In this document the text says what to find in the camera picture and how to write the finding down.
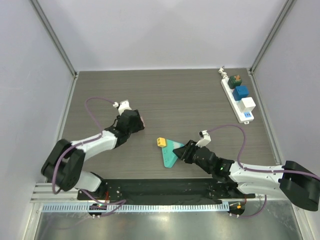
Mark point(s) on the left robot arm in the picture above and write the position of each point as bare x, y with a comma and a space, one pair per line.
64, 165

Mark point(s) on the right aluminium frame post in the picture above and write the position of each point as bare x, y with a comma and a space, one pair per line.
283, 14

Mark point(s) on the dark green cube plug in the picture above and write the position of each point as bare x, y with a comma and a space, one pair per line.
234, 81

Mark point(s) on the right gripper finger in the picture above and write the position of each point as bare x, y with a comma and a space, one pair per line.
181, 153
191, 145

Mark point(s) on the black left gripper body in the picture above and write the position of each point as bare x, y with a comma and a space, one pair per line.
137, 126

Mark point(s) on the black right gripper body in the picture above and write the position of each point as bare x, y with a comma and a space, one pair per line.
189, 152

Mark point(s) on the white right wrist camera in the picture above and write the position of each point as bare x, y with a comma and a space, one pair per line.
204, 139

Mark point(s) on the white cube plug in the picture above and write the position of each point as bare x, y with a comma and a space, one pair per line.
246, 104

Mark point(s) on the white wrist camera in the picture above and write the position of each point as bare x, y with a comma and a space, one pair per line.
122, 106
204, 139

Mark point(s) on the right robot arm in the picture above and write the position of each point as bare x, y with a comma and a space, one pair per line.
291, 180

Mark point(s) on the white power strip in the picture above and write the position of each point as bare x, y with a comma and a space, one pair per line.
243, 118

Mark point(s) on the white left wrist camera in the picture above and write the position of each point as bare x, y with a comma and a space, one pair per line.
122, 106

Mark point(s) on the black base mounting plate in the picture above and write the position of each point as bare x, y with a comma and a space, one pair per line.
167, 191

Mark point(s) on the yellow cube plug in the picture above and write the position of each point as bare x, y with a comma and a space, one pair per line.
161, 142

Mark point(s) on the teal triangular socket adapter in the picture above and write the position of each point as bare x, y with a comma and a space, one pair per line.
169, 158

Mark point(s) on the blue cube plug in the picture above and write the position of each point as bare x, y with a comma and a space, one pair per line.
240, 92

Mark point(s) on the aluminium frame post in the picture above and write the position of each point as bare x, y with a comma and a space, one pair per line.
283, 14
52, 35

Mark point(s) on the white slotted cable duct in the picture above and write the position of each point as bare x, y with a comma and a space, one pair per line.
98, 208

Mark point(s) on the left aluminium frame post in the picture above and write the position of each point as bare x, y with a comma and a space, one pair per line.
52, 35

